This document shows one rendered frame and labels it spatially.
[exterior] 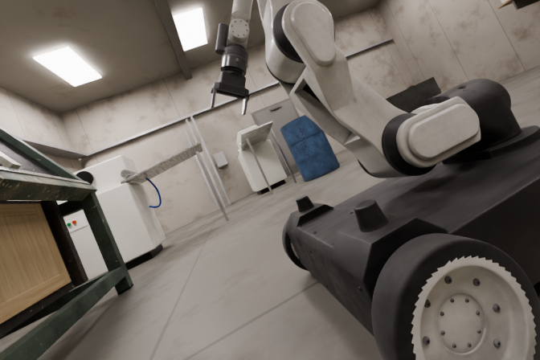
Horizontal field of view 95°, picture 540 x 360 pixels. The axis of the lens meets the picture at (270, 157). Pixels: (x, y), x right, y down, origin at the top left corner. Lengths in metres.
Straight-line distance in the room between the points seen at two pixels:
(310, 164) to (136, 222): 2.32
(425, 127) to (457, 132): 0.08
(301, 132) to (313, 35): 2.95
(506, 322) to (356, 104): 0.42
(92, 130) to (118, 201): 4.87
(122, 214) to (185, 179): 3.95
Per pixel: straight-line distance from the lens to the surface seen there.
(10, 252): 1.86
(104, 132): 8.05
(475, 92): 0.80
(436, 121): 0.64
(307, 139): 3.47
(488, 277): 0.44
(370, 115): 0.61
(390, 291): 0.35
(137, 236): 3.46
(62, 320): 1.55
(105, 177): 3.70
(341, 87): 0.58
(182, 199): 7.27
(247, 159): 5.04
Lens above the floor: 0.36
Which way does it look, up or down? 3 degrees up
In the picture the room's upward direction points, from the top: 25 degrees counter-clockwise
